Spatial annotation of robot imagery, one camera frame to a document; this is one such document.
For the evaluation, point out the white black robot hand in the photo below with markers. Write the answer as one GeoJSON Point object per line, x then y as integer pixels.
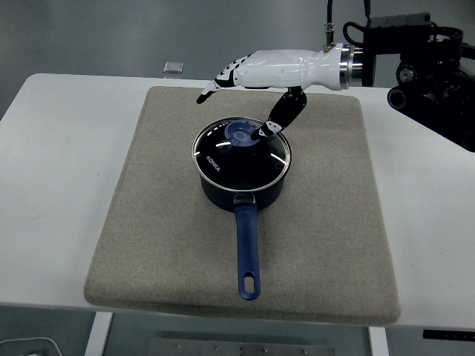
{"type": "Point", "coordinates": [282, 68]}

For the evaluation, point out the glass pot lid blue knob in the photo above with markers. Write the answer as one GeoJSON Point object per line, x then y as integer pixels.
{"type": "Point", "coordinates": [237, 167]}

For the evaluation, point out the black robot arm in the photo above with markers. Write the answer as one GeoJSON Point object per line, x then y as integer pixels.
{"type": "Point", "coordinates": [426, 74]}

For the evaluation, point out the small silver floor plate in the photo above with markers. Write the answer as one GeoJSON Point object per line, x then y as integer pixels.
{"type": "Point", "coordinates": [173, 67]}

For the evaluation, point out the beige fabric mat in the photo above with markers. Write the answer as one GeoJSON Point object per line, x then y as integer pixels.
{"type": "Point", "coordinates": [167, 222]}

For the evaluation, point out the grey metal plate with screws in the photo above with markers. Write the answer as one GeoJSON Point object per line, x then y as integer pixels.
{"type": "Point", "coordinates": [241, 348]}

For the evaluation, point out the white table leg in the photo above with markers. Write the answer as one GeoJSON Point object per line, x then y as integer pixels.
{"type": "Point", "coordinates": [378, 343]}
{"type": "Point", "coordinates": [98, 333]}

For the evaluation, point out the black bar under table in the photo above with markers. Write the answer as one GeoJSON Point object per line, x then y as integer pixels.
{"type": "Point", "coordinates": [449, 334]}

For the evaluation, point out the white rounded object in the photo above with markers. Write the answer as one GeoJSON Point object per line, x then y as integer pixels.
{"type": "Point", "coordinates": [29, 346]}

